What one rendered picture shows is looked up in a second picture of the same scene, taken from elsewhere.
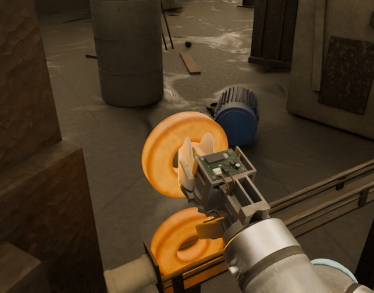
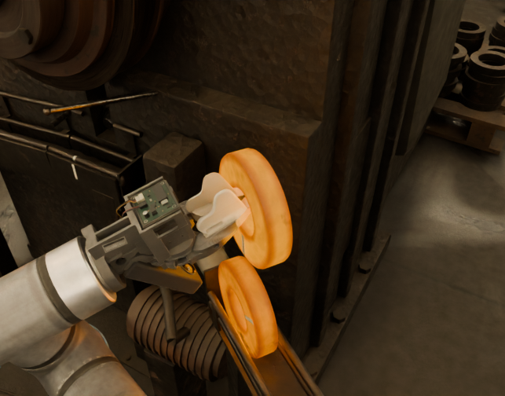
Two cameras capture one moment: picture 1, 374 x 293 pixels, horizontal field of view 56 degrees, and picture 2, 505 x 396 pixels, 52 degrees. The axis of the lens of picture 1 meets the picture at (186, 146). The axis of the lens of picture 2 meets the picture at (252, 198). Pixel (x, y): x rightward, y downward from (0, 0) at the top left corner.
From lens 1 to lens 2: 73 cm
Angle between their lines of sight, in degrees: 71
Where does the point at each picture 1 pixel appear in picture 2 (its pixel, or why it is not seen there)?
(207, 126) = (253, 192)
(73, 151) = (296, 133)
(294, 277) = (17, 276)
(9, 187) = (225, 109)
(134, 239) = (503, 385)
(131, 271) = (210, 258)
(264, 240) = (58, 251)
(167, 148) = (228, 174)
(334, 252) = not seen: outside the picture
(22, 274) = (161, 160)
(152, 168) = not seen: hidden behind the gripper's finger
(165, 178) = not seen: hidden behind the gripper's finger
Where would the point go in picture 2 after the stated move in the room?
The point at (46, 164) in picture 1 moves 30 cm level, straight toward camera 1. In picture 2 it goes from (266, 120) to (91, 166)
